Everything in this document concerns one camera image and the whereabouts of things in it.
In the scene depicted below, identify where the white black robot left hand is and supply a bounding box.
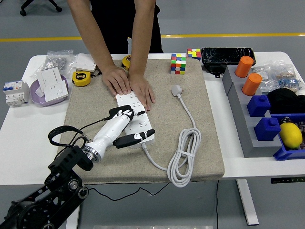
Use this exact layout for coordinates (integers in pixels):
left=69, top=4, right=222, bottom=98
left=84, top=108, right=156, bottom=164

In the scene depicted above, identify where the person's left hand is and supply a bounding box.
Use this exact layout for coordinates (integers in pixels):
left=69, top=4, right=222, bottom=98
left=128, top=73, right=156, bottom=112

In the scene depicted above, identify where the person's right hand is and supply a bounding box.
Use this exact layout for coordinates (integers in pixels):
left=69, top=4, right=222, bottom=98
left=102, top=64, right=132, bottom=95

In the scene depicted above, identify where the thin black adapter cord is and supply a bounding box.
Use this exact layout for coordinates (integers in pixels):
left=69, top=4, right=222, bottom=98
left=78, top=115, right=171, bottom=201

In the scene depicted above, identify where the white power strip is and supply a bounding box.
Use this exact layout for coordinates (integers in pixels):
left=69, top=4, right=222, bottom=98
left=116, top=93, right=155, bottom=149

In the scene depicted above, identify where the grey-brown mat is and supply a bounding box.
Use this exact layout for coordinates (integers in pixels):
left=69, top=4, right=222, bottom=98
left=52, top=58, right=225, bottom=186

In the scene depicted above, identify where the large colourful puzzle cube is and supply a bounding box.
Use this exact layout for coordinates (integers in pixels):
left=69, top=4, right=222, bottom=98
left=169, top=52, right=187, bottom=75

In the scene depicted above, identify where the person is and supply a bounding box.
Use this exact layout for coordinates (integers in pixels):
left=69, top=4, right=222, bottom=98
left=90, top=0, right=164, bottom=54

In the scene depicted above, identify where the small colourful puzzle cube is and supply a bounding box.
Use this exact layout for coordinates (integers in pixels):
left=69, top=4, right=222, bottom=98
left=186, top=48, right=202, bottom=61

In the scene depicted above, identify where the clear bag of metal parts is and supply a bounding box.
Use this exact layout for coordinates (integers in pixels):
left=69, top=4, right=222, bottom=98
left=30, top=49, right=79, bottom=79

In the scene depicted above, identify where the purple bowl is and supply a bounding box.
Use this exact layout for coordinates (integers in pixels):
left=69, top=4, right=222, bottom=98
left=30, top=74, right=71, bottom=107

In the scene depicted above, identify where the black plastic tray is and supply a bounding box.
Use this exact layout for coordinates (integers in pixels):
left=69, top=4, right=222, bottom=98
left=201, top=47, right=256, bottom=66

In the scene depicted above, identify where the white table leg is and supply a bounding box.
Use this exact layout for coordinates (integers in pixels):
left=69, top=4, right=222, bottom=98
left=235, top=178, right=260, bottom=226
left=65, top=205, right=81, bottom=229

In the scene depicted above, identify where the white circuit breaker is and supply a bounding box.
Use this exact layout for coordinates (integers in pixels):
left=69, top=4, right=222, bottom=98
left=2, top=80, right=30, bottom=107

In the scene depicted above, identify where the grey block holder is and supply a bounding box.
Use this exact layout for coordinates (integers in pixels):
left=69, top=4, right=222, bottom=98
left=222, top=64, right=284, bottom=158

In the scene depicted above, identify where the orange cylinder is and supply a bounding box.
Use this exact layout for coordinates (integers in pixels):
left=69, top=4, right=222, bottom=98
left=241, top=73, right=263, bottom=96
left=234, top=55, right=254, bottom=78

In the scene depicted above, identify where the black office chair base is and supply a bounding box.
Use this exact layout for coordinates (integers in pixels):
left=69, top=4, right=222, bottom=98
left=19, top=0, right=63, bottom=17

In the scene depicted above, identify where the blue block with knob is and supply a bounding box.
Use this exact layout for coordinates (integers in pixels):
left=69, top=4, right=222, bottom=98
left=253, top=117, right=281, bottom=142
left=246, top=94, right=271, bottom=117

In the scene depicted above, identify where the clear plastic parts bag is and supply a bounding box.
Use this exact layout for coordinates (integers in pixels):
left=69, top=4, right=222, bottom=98
left=252, top=59, right=296, bottom=94

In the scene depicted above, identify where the black cloth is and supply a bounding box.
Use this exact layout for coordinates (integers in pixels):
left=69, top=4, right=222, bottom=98
left=266, top=88, right=305, bottom=115

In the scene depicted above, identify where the clear bag of blue components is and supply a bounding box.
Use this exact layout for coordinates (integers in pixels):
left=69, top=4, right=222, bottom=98
left=274, top=70, right=305, bottom=94

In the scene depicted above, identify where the yellow lemon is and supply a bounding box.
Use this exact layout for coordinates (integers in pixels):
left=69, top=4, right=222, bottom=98
left=278, top=122, right=303, bottom=149

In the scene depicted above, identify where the blue plastic bin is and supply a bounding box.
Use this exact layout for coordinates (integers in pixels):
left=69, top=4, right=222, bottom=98
left=269, top=113, right=305, bottom=161

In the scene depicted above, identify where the black table control panel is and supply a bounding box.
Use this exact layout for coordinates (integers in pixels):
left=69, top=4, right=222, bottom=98
left=270, top=177, right=305, bottom=184

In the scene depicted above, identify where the white power cord with plug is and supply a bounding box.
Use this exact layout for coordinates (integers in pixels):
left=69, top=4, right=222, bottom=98
left=142, top=85, right=202, bottom=188

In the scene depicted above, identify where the yellow tape measure with strap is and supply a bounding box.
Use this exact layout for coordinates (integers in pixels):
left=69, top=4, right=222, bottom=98
left=71, top=70, right=103, bottom=87

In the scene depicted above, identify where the white wall switch panel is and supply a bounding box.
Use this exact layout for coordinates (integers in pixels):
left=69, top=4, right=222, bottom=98
left=71, top=53, right=97, bottom=72

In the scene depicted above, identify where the white wall socket panel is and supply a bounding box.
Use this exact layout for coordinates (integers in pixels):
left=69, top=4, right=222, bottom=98
left=42, top=80, right=70, bottom=103

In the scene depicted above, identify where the white double switch panel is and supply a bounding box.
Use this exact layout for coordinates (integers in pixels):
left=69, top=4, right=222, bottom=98
left=35, top=67, right=63, bottom=94

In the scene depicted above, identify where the black device with strap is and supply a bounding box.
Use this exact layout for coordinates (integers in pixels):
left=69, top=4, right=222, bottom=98
left=202, top=63, right=228, bottom=79

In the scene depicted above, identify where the black table cable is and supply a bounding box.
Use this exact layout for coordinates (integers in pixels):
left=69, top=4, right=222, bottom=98
left=215, top=180, right=220, bottom=229

